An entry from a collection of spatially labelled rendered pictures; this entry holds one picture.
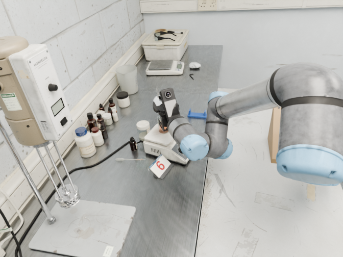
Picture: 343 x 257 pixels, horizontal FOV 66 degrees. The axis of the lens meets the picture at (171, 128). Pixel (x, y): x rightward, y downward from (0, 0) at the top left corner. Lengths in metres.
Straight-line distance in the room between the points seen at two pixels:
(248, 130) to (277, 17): 1.26
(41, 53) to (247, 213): 0.76
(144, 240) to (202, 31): 1.85
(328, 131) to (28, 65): 0.55
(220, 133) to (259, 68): 1.67
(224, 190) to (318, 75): 0.59
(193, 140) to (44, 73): 0.42
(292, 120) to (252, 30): 1.87
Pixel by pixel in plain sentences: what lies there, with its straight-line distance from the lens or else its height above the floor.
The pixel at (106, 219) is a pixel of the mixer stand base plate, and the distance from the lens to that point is 0.96.
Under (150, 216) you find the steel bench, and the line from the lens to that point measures 0.94.
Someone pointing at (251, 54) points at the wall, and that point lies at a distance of 2.43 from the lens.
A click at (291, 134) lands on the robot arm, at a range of 0.52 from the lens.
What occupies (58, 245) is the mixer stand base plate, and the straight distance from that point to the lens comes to 0.96.
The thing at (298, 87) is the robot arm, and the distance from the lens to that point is 0.54.
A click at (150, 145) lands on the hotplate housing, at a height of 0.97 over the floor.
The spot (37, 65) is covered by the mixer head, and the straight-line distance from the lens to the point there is 0.59.
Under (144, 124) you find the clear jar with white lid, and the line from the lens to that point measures 1.21.
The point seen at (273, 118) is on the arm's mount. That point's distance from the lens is 1.15.
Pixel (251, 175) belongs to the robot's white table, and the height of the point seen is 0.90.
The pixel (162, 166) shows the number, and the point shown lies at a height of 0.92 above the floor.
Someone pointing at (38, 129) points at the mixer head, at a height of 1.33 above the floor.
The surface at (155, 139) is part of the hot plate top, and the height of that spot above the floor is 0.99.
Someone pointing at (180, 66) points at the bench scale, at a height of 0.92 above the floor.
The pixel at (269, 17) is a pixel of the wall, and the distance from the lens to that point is 2.35.
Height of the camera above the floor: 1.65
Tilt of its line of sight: 35 degrees down
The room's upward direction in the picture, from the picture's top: 5 degrees counter-clockwise
